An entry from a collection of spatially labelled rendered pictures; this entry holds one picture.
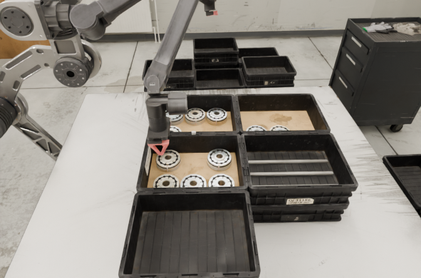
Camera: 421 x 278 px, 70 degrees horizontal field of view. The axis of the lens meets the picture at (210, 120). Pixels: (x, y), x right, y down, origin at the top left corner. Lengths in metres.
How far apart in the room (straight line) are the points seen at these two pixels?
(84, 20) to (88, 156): 0.81
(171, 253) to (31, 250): 0.56
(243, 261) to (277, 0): 3.71
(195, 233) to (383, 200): 0.85
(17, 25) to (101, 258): 0.83
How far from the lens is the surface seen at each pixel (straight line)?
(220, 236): 1.12
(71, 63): 1.40
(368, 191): 1.55
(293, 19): 4.53
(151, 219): 1.17
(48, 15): 1.07
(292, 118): 1.60
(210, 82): 2.67
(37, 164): 2.79
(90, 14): 1.01
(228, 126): 1.50
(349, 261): 1.32
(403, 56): 2.63
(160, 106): 0.92
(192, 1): 1.01
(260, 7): 4.34
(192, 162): 1.32
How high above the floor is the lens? 1.80
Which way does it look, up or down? 39 degrees down
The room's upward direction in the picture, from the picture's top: straight up
